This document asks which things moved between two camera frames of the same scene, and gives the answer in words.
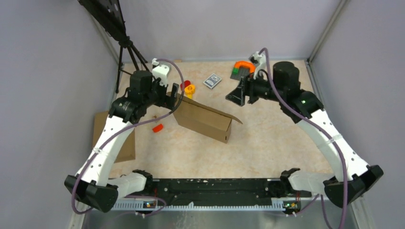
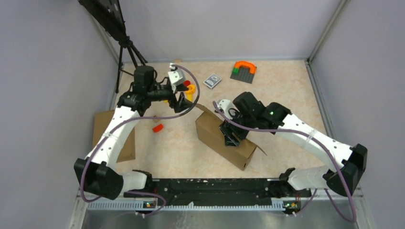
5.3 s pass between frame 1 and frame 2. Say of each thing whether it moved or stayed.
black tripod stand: stayed
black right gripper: moved
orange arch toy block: stayed
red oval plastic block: stayed
